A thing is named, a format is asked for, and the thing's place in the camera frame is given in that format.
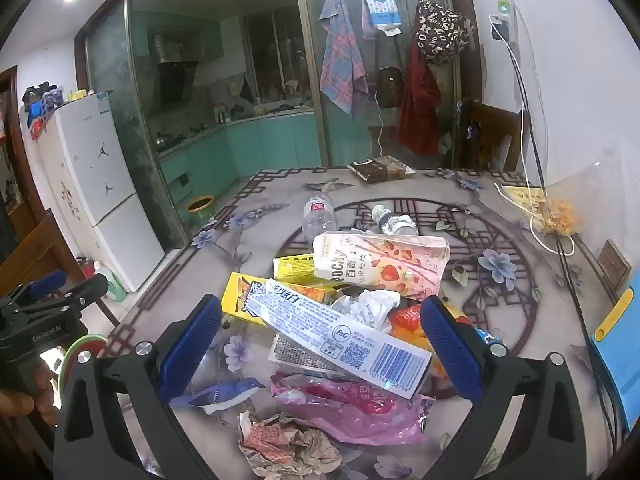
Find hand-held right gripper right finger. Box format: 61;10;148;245
419;295;588;480

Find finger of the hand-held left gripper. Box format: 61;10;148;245
22;274;110;322
0;269;68;311

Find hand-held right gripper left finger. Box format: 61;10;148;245
52;294;223;480

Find orange wrapper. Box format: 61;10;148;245
387;304;473;381

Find green red plastic basin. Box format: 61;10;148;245
56;334;108;401

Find yellow orange box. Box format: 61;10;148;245
221;272;346;328

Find clear bottle red label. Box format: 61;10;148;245
301;191;338;243

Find brown shoulder bag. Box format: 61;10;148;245
376;66;406;108

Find person's left hand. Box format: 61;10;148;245
0;377;61;427

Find green detergent bottle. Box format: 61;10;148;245
95;260;128;303

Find brown wooden chair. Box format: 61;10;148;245
0;207;121;331

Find crumpled white paper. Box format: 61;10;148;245
330;289;403;331

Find white red snack bag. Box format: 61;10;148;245
313;231;451;303

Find white refrigerator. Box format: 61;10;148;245
39;92;166;293

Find pink plastic bag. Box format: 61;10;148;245
270;371;435;447

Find small yellow box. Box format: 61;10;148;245
272;255;318;285

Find white blue toothpaste box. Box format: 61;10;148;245
240;278;433;401

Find crushed bottle blue label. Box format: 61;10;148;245
371;204;420;237

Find crumpled red brown wrapper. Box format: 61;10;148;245
237;410;343;480

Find green yellow-rimmed bucket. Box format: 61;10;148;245
186;195;217;223

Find yellow booklet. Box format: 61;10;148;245
501;185;548;221

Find blue yellow plastic board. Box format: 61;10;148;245
589;287;640;433

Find clear bag orange snacks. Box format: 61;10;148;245
537;157;608;238

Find blue plastic basket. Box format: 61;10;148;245
27;87;66;126

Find small wooden block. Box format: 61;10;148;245
597;240;632;288

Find dark cloth pile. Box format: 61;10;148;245
22;80;51;103

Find brown snack bag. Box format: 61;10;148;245
347;156;416;182

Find dark wooden chair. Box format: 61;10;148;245
452;100;523;173

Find teal kitchen base cabinets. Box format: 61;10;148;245
157;110;326;196

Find black range hood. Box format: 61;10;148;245
157;60;198;106

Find red hanging garment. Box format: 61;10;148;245
396;35;443;157

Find pink blue plaid towel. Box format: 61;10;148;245
319;0;368;116

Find black letter-print bag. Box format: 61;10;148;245
412;0;478;66

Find black charger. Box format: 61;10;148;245
489;14;511;43

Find glass sliding door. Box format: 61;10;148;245
292;0;461;168

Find blue white hanging bag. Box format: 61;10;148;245
357;0;403;36

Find black cable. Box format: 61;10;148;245
505;40;626;436

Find thin white cable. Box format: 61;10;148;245
372;85;396;161

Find white charger cable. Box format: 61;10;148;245
492;35;576;256

